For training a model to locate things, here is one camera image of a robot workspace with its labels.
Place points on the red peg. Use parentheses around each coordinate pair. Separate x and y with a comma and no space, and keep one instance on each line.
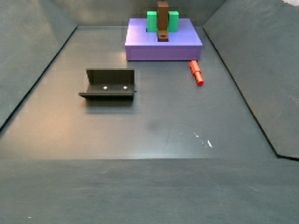
(197,72)

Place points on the black angle fixture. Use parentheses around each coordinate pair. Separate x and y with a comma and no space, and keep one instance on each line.
(110,83)

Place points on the brown block with hole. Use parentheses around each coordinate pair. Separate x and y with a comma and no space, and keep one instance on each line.
(162,20)

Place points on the green block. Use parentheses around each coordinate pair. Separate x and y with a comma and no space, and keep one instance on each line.
(155,21)

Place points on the purple base block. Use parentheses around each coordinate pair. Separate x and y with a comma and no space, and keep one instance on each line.
(143,47)

